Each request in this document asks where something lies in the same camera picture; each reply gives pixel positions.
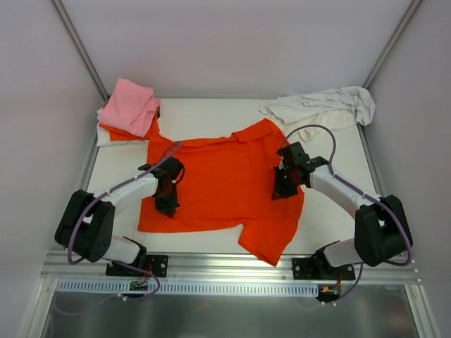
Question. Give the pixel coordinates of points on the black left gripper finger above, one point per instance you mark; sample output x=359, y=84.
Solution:
x=161, y=205
x=170, y=208

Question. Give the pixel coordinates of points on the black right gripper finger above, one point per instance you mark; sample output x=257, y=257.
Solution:
x=278, y=193
x=294, y=191

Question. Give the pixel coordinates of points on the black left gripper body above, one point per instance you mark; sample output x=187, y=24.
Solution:
x=166, y=198

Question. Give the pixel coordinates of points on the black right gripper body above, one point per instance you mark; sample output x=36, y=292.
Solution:
x=284, y=184

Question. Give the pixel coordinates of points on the orange t shirt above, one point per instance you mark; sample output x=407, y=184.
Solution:
x=116, y=135
x=228, y=182

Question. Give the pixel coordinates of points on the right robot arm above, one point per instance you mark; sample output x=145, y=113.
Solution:
x=381, y=230

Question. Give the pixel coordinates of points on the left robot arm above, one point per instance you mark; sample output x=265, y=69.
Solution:
x=86, y=227

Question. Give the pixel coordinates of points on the folded orange t shirt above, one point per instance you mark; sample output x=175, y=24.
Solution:
x=116, y=135

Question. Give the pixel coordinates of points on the crumpled white t shirt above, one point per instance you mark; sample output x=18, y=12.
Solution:
x=336, y=109

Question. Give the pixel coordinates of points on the folded white t shirt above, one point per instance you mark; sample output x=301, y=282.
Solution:
x=103, y=136

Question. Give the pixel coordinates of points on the folded pink t shirt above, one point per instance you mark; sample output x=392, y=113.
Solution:
x=131, y=108

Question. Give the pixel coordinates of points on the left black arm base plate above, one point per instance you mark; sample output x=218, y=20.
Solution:
x=154, y=263

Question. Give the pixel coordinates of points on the aluminium mounting rail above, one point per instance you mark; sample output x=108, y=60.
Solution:
x=225, y=268

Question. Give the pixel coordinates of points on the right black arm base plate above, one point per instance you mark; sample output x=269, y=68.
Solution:
x=318, y=268

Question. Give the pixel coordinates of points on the white slotted cable duct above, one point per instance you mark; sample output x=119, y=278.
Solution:
x=189, y=288

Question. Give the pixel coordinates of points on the right corner frame post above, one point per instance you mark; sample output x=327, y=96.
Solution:
x=402, y=25

